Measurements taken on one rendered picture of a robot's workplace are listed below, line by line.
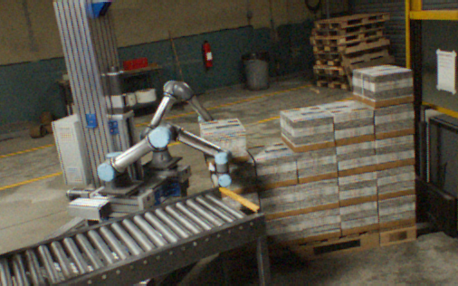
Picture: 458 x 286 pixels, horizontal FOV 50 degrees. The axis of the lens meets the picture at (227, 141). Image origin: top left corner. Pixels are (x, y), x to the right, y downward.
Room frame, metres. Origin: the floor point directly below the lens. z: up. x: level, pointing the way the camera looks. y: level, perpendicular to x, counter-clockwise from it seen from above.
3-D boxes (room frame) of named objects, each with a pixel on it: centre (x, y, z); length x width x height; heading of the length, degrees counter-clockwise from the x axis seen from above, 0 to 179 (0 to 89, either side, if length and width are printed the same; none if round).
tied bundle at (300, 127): (3.42, -0.58, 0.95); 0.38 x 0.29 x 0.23; 7
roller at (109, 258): (2.26, 0.69, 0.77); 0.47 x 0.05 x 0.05; 27
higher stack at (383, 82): (3.49, -1.16, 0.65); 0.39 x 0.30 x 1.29; 7
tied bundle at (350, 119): (3.45, -0.86, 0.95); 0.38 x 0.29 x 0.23; 7
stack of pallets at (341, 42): (9.85, -2.67, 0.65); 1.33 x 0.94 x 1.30; 121
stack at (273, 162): (3.40, -0.44, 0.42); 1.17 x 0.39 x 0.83; 97
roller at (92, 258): (2.23, 0.75, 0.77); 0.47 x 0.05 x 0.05; 27
